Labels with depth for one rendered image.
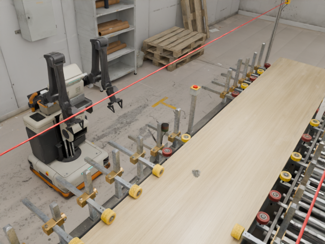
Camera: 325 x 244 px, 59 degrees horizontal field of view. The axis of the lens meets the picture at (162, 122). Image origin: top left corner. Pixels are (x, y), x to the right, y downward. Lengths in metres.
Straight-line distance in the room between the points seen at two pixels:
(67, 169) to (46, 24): 2.03
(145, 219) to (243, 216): 0.63
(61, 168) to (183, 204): 1.60
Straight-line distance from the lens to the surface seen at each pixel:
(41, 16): 4.21
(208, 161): 2.29
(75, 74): 2.55
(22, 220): 3.22
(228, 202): 2.05
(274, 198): 2.17
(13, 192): 3.50
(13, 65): 4.43
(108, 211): 1.84
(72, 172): 3.10
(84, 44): 4.83
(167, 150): 2.32
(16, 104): 4.63
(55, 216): 1.83
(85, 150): 3.33
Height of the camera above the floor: 2.44
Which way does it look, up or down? 36 degrees down
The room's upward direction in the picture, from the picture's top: 3 degrees clockwise
